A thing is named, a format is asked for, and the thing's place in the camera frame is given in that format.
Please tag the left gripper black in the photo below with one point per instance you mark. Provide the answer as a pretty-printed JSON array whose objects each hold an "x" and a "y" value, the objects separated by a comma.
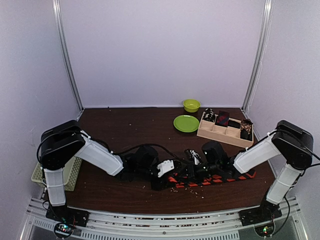
[{"x": 160, "y": 185}]

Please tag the red navy striped tie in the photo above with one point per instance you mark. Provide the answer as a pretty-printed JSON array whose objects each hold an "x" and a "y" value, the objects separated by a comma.
[{"x": 215, "y": 179}]

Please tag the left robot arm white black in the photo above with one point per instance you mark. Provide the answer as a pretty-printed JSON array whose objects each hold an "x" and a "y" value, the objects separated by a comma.
[{"x": 65, "y": 141}]

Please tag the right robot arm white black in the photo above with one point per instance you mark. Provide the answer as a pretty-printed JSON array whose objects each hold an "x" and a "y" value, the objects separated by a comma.
[{"x": 291, "y": 142}]

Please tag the wooden compartment box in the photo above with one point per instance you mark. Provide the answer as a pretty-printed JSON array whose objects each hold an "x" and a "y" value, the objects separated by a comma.
[{"x": 228, "y": 135}]

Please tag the red navy rolled tie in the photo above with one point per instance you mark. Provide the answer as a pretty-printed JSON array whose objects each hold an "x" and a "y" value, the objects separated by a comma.
[{"x": 223, "y": 119}]

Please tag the black white patterned rolled tie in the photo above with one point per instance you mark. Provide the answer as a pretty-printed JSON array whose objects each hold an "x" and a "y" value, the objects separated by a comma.
[{"x": 209, "y": 115}]

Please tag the green plate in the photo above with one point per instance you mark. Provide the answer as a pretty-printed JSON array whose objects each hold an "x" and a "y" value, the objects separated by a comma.
[{"x": 186, "y": 123}]

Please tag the brown patterned rolled tie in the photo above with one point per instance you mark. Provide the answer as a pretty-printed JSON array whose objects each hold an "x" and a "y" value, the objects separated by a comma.
[{"x": 246, "y": 129}]

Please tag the green bowl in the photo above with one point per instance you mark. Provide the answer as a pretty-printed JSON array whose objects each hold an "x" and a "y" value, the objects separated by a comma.
[{"x": 191, "y": 105}]

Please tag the pale green perforated basket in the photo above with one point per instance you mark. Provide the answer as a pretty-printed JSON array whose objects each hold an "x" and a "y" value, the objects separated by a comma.
[{"x": 68, "y": 174}]

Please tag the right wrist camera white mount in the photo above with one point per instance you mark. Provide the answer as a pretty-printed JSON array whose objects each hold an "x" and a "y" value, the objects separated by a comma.
[{"x": 193, "y": 156}]

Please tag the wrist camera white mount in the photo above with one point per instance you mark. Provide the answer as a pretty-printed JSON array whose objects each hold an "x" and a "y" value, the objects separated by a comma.
[
  {"x": 164, "y": 167},
  {"x": 193, "y": 156}
]

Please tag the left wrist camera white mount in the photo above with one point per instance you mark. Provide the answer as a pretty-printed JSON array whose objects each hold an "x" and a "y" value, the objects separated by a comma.
[{"x": 164, "y": 167}]

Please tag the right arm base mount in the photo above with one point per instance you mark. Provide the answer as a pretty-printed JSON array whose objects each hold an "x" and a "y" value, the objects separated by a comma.
[{"x": 265, "y": 212}]

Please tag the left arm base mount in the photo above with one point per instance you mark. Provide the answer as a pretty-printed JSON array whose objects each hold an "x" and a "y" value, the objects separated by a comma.
[{"x": 64, "y": 214}]

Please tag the right aluminium frame post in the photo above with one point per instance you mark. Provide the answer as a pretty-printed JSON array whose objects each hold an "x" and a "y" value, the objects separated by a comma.
[{"x": 261, "y": 47}]

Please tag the aluminium frame post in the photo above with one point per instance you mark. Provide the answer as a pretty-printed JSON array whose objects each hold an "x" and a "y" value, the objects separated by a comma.
[
  {"x": 261, "y": 47},
  {"x": 65, "y": 53}
]

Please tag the left aluminium frame post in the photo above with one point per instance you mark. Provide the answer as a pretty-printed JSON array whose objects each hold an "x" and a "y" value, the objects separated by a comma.
[{"x": 65, "y": 53}]

